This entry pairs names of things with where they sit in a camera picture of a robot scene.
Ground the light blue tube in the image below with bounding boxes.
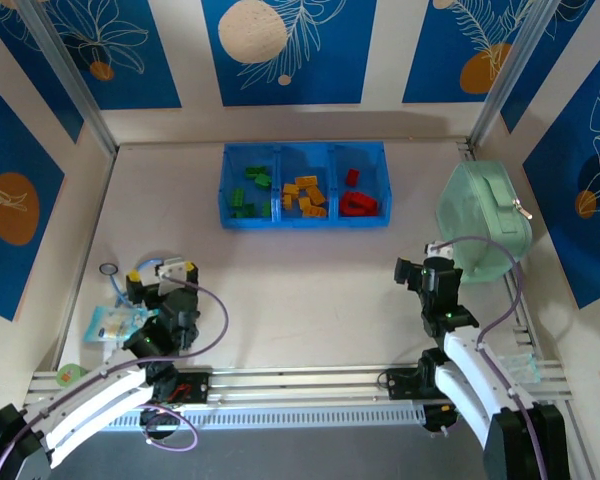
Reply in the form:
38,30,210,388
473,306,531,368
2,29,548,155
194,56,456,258
110,256,162,307

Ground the blue and white plastic packet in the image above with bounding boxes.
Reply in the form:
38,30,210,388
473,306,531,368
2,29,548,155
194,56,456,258
83,305,159,346

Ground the mint green zipper pouch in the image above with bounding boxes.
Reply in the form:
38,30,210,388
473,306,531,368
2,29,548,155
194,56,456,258
434,159,535,286

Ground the green cylindrical container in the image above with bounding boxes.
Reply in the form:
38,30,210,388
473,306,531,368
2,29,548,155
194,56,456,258
55,363,87,387

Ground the clear plastic bag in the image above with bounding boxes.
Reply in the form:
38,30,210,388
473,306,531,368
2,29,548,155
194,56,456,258
498,352,540,386

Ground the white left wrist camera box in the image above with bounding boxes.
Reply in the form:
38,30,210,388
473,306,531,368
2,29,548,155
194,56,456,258
153,257,190,297

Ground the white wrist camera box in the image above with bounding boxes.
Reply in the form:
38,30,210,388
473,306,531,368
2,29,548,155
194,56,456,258
153,257,190,297
426,241,455,261

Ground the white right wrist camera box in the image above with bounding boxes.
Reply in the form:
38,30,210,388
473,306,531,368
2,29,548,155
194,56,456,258
426,241,455,261

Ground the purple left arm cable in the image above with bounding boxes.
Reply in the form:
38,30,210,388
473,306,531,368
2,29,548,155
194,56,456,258
0,277,230,479

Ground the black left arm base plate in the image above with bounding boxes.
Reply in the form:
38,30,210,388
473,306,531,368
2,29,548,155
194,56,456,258
149,372,212,407

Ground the aluminium side rail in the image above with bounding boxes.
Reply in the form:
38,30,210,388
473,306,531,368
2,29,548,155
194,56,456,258
502,272,571,381

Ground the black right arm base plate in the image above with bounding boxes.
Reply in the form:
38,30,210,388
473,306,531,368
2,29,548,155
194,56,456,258
385,367,431,401

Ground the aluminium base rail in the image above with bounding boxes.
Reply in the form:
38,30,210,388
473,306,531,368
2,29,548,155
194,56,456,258
27,363,574,409

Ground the grey slotted cable duct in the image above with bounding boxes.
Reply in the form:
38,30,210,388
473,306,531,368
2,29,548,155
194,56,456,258
104,403,429,430

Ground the blue floral wall panel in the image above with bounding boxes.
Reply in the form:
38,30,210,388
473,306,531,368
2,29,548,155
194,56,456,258
0,71,67,322
43,0,184,112
522,34,600,310
401,0,549,105
0,0,85,145
499,0,599,135
201,0,380,107

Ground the aluminium frame post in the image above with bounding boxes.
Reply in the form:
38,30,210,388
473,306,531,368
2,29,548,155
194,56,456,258
14,0,120,157
465,0,559,151

